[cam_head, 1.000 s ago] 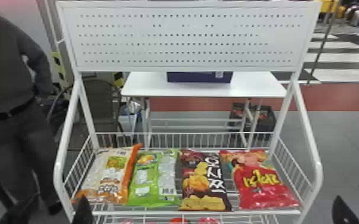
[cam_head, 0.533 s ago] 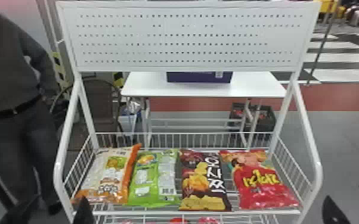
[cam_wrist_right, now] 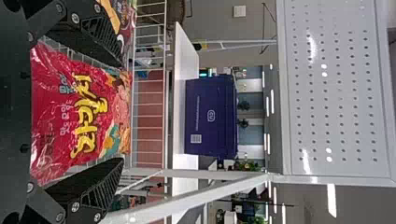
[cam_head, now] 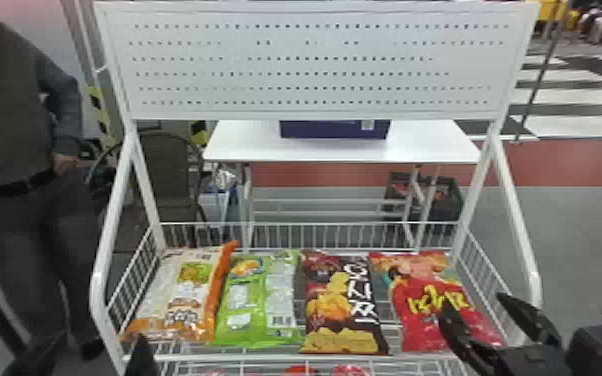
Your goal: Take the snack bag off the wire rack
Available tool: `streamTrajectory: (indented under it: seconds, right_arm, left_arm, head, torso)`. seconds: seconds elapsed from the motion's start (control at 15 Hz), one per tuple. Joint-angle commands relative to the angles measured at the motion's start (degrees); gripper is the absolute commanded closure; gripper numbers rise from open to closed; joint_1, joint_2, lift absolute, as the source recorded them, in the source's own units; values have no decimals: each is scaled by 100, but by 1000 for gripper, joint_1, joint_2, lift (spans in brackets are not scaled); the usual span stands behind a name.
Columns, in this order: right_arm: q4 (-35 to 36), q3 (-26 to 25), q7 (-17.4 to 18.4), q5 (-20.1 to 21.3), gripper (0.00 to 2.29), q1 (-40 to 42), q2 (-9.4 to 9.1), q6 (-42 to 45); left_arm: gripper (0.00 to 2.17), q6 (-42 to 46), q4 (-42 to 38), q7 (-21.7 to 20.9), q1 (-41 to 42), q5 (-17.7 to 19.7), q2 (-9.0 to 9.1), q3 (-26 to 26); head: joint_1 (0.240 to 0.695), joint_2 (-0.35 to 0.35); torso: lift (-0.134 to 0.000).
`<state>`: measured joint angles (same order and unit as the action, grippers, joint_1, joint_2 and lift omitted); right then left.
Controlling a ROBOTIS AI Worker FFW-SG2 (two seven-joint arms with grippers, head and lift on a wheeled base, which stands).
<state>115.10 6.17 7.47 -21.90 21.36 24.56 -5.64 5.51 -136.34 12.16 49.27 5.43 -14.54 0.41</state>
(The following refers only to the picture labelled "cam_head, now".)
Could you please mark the dark chair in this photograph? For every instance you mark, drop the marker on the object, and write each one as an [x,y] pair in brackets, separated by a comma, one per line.
[167,173]

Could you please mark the orange snack packet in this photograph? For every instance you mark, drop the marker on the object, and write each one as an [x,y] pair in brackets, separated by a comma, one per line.
[188,299]

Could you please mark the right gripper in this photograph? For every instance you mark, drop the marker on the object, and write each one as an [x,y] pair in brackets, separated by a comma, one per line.
[529,362]

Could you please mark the blue box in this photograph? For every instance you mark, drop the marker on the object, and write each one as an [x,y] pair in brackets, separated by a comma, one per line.
[332,129]

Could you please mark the person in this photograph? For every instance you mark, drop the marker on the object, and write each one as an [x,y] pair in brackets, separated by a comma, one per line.
[12,136]

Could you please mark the white side table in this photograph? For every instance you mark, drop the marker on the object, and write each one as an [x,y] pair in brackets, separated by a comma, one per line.
[332,144]

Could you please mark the black crate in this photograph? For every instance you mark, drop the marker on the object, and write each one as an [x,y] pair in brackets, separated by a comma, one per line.
[437,197]

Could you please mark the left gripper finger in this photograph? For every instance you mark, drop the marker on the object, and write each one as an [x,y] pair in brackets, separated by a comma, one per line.
[141,359]

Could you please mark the black snack packet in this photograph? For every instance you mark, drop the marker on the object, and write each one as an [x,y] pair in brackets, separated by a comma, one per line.
[340,310]

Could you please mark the green snack packet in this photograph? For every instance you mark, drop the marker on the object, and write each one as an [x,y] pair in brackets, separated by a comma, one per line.
[254,304]

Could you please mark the red snack packet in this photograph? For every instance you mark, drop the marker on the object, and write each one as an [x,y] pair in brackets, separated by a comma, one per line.
[419,304]

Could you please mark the yellow black striped post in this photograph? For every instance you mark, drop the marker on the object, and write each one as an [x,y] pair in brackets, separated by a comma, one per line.
[100,113]

